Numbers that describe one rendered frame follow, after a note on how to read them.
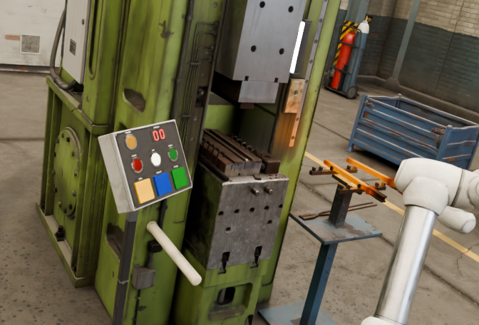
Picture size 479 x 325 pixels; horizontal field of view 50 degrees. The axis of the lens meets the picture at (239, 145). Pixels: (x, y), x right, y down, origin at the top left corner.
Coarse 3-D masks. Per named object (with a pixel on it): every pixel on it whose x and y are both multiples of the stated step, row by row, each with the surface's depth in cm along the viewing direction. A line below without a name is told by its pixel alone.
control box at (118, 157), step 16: (144, 128) 188; (160, 128) 195; (176, 128) 203; (112, 144) 177; (144, 144) 187; (160, 144) 194; (176, 144) 201; (112, 160) 178; (128, 160) 179; (144, 160) 185; (160, 160) 192; (176, 160) 200; (112, 176) 179; (128, 176) 178; (144, 176) 184; (128, 192) 177; (176, 192) 196; (128, 208) 178
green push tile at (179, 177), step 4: (176, 168) 199; (180, 168) 200; (172, 172) 196; (176, 172) 197; (180, 172) 199; (184, 172) 201; (172, 176) 196; (176, 176) 197; (180, 176) 199; (184, 176) 201; (176, 180) 196; (180, 180) 198; (184, 180) 200; (176, 184) 196; (180, 184) 198; (184, 184) 200; (176, 188) 196
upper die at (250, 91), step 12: (216, 72) 234; (216, 84) 235; (228, 84) 226; (240, 84) 218; (252, 84) 221; (264, 84) 225; (276, 84) 228; (228, 96) 227; (240, 96) 220; (252, 96) 223; (264, 96) 227
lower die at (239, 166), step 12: (204, 132) 264; (216, 132) 267; (204, 144) 249; (216, 144) 250; (204, 156) 245; (216, 156) 237; (228, 156) 237; (240, 156) 237; (252, 156) 243; (228, 168) 231; (240, 168) 235; (252, 168) 239
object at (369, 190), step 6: (324, 162) 272; (330, 162) 269; (336, 168) 264; (342, 174) 260; (348, 174) 258; (354, 180) 252; (360, 180) 252; (366, 186) 246; (366, 192) 244; (372, 192) 243; (378, 192) 240; (378, 198) 240; (384, 198) 237
